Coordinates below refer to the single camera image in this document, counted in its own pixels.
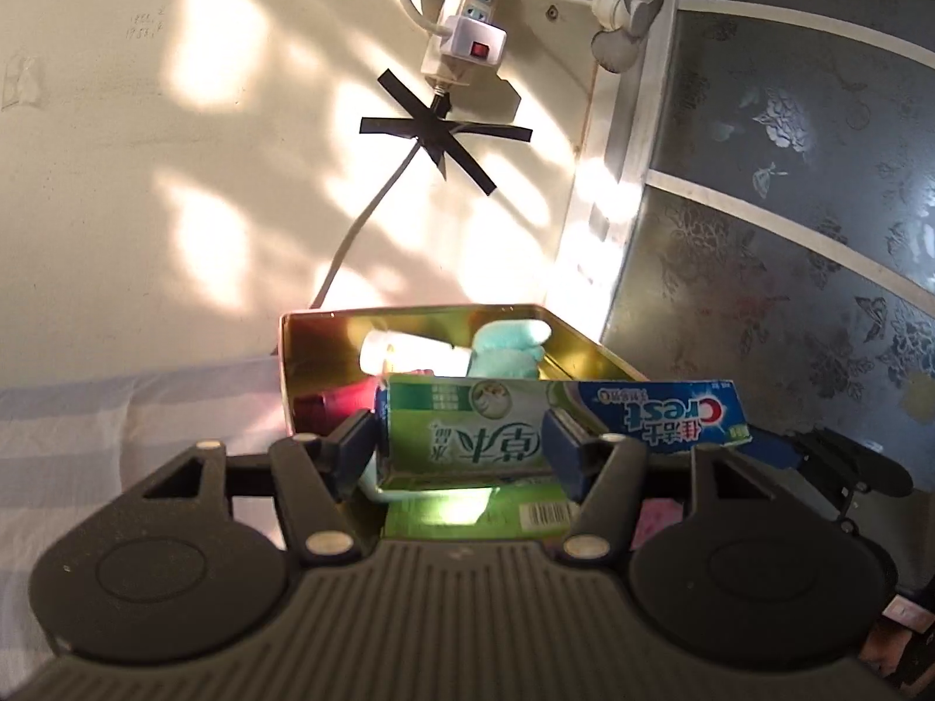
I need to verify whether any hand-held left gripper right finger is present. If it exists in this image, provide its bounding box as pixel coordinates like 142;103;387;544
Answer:
542;409;768;567

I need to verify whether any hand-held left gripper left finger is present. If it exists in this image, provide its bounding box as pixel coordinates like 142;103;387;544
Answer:
135;409;377;567

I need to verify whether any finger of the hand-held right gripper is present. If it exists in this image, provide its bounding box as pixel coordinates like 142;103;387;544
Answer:
749;424;916;527

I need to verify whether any large green carton box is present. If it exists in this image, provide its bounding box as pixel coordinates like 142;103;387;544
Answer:
381;478;578;543

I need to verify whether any green blue toothpaste box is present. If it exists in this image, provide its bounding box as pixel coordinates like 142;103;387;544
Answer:
375;374;755;501

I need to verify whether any white orange-label vitamin bottle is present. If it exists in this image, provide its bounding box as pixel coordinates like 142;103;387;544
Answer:
359;328;472;375

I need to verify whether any teal plush toy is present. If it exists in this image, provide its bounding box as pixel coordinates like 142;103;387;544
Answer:
471;319;555;381

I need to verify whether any striped blue bed sheet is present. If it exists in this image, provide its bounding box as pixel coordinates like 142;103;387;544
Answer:
0;354;293;673

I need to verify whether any black tape cross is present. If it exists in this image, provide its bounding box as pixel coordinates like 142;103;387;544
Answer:
359;69;534;197

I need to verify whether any white switched plug adapter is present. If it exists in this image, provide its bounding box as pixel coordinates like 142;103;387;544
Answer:
444;18;510;65

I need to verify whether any white power cable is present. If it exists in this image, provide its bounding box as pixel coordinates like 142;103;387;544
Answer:
310;142;426;311

